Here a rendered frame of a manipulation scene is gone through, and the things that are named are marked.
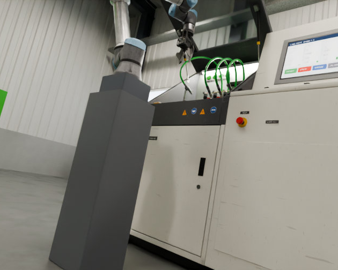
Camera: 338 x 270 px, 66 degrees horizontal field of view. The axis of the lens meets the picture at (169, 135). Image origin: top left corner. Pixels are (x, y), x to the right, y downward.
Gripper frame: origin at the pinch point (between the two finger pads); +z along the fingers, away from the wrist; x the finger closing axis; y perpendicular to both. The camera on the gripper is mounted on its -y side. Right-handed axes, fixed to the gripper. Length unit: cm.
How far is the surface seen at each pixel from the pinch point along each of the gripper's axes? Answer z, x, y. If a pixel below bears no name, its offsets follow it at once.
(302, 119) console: 40, 73, -2
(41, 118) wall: -32, -658, -173
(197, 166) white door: 66, 22, -2
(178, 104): 28.5, -0.5, -2.4
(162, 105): 27.9, -15.3, -2.4
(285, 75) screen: 4, 54, -28
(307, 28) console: -29, 61, -37
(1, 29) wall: -218, -651, -19
